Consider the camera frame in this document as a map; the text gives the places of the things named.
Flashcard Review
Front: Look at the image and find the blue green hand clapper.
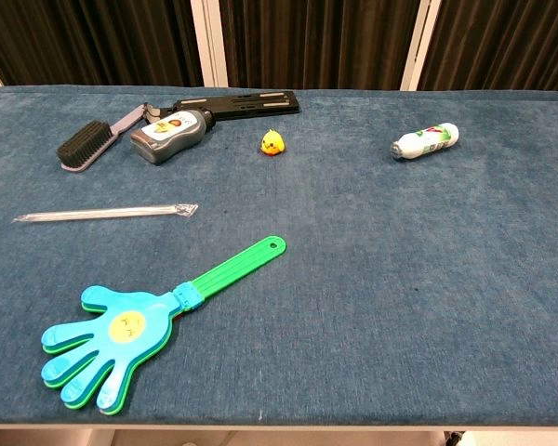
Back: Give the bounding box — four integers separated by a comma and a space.
40, 235, 288, 416

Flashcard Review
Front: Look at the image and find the white bottle green label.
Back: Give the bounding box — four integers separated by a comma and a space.
390, 122, 460, 163

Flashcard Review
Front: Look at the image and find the black folding stand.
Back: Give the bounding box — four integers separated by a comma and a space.
143, 90, 302, 125

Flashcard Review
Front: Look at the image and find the dark pleated curtain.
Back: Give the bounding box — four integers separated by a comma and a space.
418, 0, 558, 94
219, 0, 422, 92
0, 0, 205, 88

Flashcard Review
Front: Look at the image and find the yellow duck toy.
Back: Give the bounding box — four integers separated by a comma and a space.
259, 129, 286, 157

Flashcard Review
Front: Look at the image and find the blue table cloth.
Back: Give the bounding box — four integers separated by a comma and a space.
0, 85, 558, 426

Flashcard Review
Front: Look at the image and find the grey bottle with label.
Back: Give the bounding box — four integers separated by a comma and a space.
129, 109, 215, 166

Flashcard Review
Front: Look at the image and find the clear plastic tool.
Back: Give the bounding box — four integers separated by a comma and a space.
11, 203, 200, 225

